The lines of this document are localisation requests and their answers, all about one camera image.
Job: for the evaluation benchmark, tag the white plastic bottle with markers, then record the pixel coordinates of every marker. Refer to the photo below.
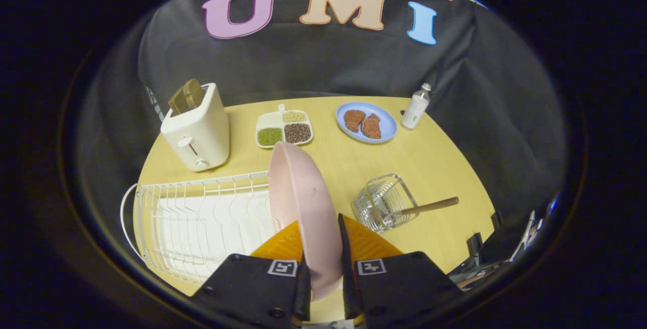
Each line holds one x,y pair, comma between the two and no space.
415,107

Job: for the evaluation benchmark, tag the white divided bean tray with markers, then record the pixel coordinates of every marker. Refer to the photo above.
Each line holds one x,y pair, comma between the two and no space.
284,128

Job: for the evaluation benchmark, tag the blue plate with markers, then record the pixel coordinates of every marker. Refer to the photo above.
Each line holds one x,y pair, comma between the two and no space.
366,122

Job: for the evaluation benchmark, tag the pink plate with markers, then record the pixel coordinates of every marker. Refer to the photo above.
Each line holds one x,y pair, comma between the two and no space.
301,202

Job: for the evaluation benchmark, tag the brown meat piece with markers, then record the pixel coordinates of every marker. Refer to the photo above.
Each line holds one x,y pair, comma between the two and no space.
354,119
371,127

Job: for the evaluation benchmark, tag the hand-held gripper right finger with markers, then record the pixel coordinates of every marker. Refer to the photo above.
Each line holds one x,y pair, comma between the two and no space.
399,288

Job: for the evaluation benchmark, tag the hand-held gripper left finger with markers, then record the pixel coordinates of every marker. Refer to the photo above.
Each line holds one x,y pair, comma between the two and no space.
252,288

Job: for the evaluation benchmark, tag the black backdrop cloth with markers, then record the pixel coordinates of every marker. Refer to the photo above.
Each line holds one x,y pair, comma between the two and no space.
328,61

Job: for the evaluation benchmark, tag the dark equipment pile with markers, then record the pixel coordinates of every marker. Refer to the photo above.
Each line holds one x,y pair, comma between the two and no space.
500,248

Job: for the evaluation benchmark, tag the toast slice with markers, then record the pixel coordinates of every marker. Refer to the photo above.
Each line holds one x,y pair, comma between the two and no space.
186,95

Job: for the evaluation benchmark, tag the white toaster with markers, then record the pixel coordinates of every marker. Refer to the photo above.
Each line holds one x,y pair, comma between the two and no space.
197,129

